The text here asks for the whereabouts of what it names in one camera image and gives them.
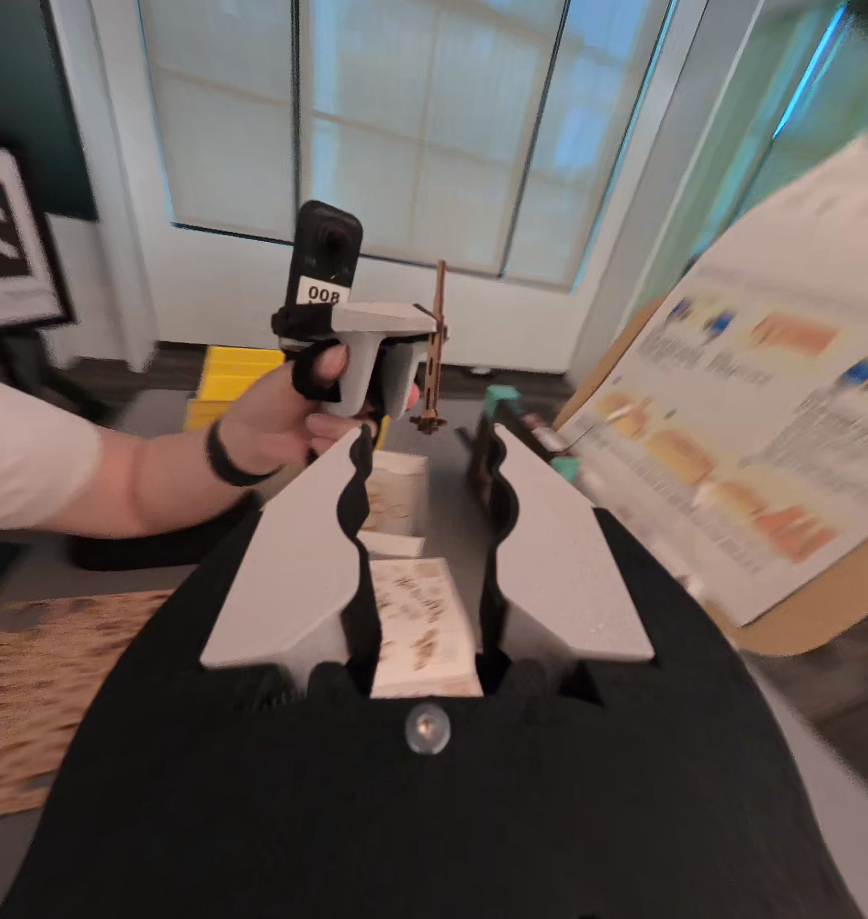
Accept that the black wristband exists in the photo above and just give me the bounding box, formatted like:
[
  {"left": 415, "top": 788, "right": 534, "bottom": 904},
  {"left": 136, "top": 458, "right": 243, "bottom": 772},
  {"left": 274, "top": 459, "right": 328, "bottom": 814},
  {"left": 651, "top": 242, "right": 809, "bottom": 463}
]
[{"left": 204, "top": 418, "right": 280, "bottom": 488}]

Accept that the person's left hand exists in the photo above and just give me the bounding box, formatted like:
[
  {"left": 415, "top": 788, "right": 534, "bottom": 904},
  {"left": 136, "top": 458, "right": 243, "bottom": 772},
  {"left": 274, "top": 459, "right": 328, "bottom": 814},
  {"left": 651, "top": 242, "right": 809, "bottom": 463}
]
[{"left": 220, "top": 342, "right": 422, "bottom": 481}]

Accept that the slotted wooden model stick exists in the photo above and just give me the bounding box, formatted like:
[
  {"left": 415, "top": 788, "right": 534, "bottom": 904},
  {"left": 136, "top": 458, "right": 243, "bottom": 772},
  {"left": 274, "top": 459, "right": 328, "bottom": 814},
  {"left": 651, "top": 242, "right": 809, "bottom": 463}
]
[{"left": 409, "top": 259, "right": 451, "bottom": 437}]

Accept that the yellow storage bin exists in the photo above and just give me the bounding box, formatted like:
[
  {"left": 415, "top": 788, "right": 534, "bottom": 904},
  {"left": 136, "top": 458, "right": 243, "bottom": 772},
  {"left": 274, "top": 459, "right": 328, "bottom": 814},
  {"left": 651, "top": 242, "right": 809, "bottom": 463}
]
[{"left": 184, "top": 346, "right": 285, "bottom": 433}]

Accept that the laser-cut wooden parts sheet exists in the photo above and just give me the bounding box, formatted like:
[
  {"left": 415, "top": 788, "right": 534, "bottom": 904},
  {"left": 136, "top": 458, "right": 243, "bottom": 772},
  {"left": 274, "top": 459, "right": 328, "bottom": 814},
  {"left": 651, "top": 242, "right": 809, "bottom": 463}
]
[{"left": 0, "top": 589, "right": 178, "bottom": 821}]

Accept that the printed instruction sheet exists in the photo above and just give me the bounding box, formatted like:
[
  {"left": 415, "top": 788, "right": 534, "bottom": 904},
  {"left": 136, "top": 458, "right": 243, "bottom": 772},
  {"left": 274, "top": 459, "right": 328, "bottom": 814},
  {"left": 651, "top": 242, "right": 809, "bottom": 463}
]
[{"left": 556, "top": 132, "right": 868, "bottom": 627}]

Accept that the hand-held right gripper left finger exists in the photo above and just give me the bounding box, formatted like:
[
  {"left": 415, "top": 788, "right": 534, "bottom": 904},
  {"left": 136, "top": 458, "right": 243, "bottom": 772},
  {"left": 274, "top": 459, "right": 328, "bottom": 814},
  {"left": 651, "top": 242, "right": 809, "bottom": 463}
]
[{"left": 200, "top": 422, "right": 379, "bottom": 699}]

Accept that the black pad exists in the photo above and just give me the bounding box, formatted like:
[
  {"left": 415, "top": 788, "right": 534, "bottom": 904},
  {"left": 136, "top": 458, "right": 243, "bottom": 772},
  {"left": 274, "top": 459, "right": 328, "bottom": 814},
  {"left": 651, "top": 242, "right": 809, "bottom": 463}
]
[{"left": 68, "top": 494, "right": 264, "bottom": 573}]

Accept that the person's left forearm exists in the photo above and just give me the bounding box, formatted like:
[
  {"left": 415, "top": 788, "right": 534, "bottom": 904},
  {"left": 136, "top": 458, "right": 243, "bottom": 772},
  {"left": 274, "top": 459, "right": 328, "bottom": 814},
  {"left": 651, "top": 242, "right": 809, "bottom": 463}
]
[{"left": 0, "top": 372, "right": 264, "bottom": 541}]

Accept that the white printed card box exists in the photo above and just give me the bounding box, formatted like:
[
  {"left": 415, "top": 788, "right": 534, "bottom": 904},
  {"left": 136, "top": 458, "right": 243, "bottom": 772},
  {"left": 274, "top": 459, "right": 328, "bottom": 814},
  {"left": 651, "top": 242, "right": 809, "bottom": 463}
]
[{"left": 368, "top": 557, "right": 485, "bottom": 699}]

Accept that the large window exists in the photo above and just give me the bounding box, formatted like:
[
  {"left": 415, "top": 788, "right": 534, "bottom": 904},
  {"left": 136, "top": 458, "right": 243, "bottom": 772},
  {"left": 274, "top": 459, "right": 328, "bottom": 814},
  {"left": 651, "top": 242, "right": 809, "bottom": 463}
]
[{"left": 135, "top": 0, "right": 675, "bottom": 291}]

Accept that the black and white tag board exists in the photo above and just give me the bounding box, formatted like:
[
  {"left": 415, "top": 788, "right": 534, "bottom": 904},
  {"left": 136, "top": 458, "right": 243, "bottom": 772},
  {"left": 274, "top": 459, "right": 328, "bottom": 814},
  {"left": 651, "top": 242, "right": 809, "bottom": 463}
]
[{"left": 0, "top": 142, "right": 74, "bottom": 333}]

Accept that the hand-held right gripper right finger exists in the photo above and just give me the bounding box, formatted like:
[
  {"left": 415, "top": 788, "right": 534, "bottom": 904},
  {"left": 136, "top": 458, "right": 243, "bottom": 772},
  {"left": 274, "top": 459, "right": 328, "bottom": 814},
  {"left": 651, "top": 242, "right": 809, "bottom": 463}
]
[{"left": 470, "top": 422, "right": 656, "bottom": 692}]

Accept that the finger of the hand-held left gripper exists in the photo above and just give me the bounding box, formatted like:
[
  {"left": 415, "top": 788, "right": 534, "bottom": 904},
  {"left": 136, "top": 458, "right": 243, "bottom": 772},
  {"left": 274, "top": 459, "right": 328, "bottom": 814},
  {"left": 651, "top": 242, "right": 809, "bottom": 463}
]
[
  {"left": 322, "top": 301, "right": 439, "bottom": 419},
  {"left": 385, "top": 336, "right": 429, "bottom": 422}
]

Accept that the dark model kit box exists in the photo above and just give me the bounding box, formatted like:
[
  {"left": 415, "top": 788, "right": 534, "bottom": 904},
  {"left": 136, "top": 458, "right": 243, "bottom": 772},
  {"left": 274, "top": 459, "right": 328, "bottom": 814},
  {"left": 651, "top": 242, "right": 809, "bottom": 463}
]
[{"left": 484, "top": 385, "right": 584, "bottom": 491}]

